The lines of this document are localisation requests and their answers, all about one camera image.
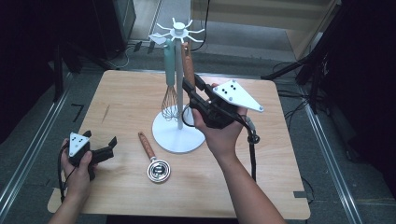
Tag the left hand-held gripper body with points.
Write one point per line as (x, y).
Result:
(76, 144)

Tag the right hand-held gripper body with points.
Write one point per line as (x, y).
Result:
(238, 95)

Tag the white utensil rack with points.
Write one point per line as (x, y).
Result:
(179, 133)

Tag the person's left hand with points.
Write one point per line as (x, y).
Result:
(77, 180)

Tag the person's right hand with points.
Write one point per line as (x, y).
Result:
(222, 140)

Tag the white paper tag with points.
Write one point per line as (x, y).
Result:
(157, 39)

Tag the black stand leg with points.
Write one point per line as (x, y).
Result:
(58, 74)

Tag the black tripod stand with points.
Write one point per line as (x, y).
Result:
(311, 62)

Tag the beige wooden panel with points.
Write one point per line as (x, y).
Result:
(264, 14)

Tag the black cabinet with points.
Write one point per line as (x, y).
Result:
(120, 25)

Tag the metal floor rail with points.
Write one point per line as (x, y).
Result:
(34, 146)
(330, 161)

